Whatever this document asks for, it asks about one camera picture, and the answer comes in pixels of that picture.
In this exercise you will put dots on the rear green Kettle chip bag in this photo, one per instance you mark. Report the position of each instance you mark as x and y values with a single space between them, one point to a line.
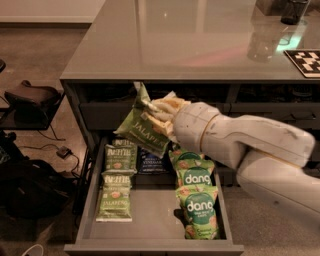
134 150

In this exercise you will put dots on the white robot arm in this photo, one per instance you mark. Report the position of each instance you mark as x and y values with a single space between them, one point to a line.
267 155

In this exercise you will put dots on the green kettle chip bag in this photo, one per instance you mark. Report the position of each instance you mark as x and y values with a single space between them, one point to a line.
118 158
134 150

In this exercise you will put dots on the dark mesh cup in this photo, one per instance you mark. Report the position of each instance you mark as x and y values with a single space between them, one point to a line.
293 11

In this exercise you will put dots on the black power adapter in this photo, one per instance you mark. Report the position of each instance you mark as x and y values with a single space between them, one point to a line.
63 152

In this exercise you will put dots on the black backpack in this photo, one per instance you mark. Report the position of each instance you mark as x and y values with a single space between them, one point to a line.
30 188

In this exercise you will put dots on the black white marker board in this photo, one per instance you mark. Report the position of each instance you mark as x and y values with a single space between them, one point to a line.
307 61

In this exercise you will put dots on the grey top right drawer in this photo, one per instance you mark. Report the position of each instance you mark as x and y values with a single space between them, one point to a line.
302 115

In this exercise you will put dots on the green dang chip bag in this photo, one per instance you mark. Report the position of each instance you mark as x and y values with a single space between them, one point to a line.
193 171
183 154
197 203

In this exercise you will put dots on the black office chair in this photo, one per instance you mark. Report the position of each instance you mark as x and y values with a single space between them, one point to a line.
30 107

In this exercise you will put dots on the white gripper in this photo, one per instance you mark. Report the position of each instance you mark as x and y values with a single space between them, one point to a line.
190 125

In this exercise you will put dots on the white shoe tip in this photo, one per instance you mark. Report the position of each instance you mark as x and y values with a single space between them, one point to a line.
35 250

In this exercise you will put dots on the green kettle jalapeno bag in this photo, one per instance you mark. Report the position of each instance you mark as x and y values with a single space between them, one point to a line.
114 203
140 131

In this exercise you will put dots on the grey counter cabinet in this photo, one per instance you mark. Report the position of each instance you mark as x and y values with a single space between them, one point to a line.
217 51

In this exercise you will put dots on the grey middle right drawer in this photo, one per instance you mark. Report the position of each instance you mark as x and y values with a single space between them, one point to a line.
315 150

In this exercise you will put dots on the dark blue Kettle chip bag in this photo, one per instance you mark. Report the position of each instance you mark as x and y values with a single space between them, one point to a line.
150 164

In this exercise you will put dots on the grey top left drawer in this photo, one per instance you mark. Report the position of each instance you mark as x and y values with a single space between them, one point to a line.
104 115

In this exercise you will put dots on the open grey middle drawer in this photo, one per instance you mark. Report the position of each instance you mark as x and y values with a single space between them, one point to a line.
156 227

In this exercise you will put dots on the front green Dang chip bag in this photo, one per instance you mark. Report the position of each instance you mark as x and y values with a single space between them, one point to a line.
197 203

